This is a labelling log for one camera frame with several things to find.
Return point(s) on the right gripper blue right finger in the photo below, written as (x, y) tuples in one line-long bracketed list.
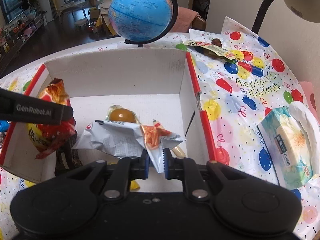
[(179, 169)]

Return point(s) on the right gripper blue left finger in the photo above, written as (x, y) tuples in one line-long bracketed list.
[(130, 168)]

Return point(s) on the blue cookie packet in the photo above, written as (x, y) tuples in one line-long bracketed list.
[(4, 126)]

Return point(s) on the white silver snack bag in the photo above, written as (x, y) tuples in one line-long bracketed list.
[(125, 139)]

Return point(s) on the red yellow chip bag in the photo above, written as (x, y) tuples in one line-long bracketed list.
[(59, 125)]

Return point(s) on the braised egg clear packet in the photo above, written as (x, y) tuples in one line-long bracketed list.
[(121, 114)]

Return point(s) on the black snack packet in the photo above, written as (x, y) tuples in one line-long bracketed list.
[(67, 158)]

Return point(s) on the yellow candy wrapper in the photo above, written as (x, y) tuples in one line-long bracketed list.
[(134, 185)]

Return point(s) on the tv cabinet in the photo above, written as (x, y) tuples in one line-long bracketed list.
[(11, 47)]

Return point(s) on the red cardboard box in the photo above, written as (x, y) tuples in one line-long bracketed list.
[(115, 103)]

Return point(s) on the television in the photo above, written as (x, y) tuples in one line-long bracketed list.
[(11, 9)]

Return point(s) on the small round stool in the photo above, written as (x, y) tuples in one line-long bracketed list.
[(80, 23)]

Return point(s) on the tissue pack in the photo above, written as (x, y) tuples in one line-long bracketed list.
[(291, 135)]

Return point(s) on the yellow snack packet by globe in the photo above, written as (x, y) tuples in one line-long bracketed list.
[(211, 50)]

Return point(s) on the coffee table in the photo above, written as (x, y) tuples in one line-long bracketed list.
[(73, 6)]

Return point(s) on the wooden dining chair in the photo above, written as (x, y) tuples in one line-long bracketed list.
[(188, 19)]

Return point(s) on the blue desk globe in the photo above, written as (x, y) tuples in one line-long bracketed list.
[(141, 22)]

